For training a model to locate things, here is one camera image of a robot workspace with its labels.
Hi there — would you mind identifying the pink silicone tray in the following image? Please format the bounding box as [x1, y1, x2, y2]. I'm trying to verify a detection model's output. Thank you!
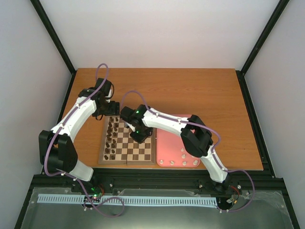
[156, 129, 201, 169]

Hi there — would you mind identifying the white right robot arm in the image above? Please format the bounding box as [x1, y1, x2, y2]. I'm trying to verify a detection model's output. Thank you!
[120, 104, 230, 194]

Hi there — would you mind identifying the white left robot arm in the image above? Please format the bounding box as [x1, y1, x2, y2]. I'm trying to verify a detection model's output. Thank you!
[39, 86, 119, 192]

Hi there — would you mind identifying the light blue cable duct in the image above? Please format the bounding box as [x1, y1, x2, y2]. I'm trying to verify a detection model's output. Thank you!
[37, 194, 217, 208]

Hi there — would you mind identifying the wooden chess board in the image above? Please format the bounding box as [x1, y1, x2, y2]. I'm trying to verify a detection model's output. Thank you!
[98, 116, 156, 166]

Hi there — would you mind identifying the black aluminium frame rail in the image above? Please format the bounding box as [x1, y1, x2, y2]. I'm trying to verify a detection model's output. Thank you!
[30, 168, 284, 198]

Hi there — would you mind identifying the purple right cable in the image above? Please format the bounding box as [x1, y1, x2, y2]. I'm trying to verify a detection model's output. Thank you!
[121, 90, 255, 213]

